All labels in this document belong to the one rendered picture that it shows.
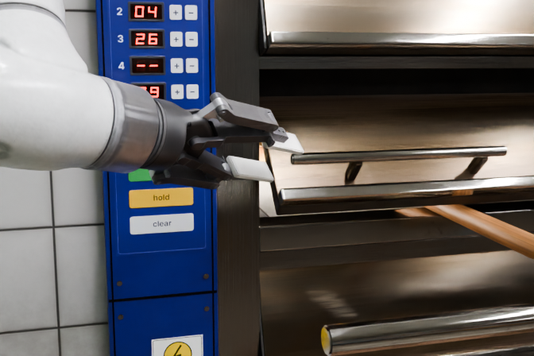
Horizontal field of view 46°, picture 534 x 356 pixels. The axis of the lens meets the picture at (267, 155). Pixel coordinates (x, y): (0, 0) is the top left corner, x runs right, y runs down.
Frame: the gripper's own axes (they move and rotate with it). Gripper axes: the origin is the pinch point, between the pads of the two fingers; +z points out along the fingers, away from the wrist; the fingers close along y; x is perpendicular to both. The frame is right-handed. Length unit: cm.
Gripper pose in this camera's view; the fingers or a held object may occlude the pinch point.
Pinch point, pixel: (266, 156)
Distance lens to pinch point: 79.8
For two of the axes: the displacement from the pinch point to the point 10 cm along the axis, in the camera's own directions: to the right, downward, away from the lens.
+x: 4.0, 7.8, -4.8
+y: -6.4, 6.1, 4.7
